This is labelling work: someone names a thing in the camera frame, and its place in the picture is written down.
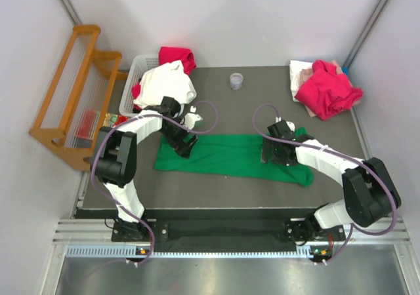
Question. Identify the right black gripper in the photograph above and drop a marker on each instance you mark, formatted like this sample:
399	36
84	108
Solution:
269	144

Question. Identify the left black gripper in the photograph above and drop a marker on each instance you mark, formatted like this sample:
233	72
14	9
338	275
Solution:
183	145

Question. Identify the green t shirt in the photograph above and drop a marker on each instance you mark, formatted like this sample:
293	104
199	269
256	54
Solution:
237	155

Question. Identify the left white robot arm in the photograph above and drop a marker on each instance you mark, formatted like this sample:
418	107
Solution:
115	158

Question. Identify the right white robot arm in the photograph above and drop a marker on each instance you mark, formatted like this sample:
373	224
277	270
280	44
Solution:
369	192

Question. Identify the blue item behind shirts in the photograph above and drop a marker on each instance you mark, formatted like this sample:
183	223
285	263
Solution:
345	71

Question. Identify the white t shirt in basket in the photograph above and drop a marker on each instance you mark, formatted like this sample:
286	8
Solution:
166	80

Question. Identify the jar of paper clips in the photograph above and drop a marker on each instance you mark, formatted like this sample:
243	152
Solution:
236	81

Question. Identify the crumpled red t shirt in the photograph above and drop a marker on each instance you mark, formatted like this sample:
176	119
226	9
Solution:
328	91

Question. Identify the colourful red box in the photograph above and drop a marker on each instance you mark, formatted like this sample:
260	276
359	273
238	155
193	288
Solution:
112	120

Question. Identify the folded pink t shirt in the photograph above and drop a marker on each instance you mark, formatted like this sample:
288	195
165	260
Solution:
308	73

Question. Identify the folded white t shirt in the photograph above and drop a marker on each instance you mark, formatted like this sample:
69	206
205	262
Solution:
295	68

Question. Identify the red t shirt in basket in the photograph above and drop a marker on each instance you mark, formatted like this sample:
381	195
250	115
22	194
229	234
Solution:
167	55

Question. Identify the wooden rack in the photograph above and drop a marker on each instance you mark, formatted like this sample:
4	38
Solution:
77	100

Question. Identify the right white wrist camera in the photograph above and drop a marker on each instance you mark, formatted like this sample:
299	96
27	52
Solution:
290	124

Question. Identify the slotted cable duct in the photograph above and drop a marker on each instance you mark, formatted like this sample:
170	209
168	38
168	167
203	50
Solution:
140	252

